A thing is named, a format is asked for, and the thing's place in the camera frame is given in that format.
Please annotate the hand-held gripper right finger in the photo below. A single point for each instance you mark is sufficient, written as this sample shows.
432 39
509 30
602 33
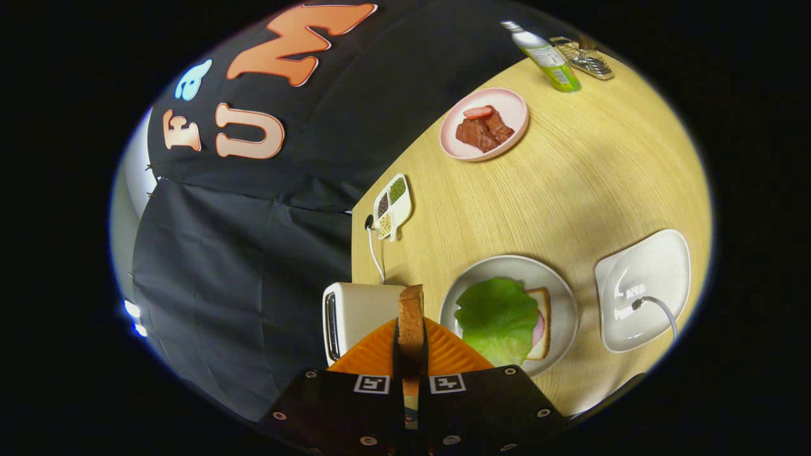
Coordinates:
481 411

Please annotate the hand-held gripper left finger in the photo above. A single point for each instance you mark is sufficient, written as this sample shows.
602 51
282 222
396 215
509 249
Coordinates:
342 411

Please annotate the green lettuce leaf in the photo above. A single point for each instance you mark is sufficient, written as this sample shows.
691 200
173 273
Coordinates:
494 316

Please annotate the toasted bread slice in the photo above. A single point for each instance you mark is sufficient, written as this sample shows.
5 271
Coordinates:
410 316

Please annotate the pink ham slice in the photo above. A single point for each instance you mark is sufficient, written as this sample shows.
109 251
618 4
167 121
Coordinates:
538 328

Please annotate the white toaster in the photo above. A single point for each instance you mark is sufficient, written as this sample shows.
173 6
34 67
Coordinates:
361 310

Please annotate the bread slice under lettuce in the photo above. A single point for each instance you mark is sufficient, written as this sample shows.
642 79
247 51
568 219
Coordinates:
545 304

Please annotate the white round plate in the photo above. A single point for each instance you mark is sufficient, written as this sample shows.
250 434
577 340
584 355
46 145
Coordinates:
561 297

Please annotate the yellow soybeans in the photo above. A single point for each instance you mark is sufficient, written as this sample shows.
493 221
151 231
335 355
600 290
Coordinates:
384 225

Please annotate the dark red beans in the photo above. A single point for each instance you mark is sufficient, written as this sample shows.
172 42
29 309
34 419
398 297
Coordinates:
383 204

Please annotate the white divided dish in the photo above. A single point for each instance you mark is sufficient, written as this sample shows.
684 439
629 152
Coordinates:
403 206

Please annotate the green mung beans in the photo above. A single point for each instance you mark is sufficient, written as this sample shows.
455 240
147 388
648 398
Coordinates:
397 190

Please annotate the white square plate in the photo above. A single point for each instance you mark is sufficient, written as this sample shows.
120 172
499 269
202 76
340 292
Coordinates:
659 259

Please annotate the brown meat pieces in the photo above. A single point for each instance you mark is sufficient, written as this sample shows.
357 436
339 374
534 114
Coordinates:
485 133

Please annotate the red sausage slice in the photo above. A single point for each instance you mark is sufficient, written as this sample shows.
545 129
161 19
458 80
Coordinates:
478 113

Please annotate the pink plate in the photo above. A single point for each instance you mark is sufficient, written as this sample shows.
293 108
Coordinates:
514 106

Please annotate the green label metal bottle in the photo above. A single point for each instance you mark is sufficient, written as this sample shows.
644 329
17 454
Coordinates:
548 60

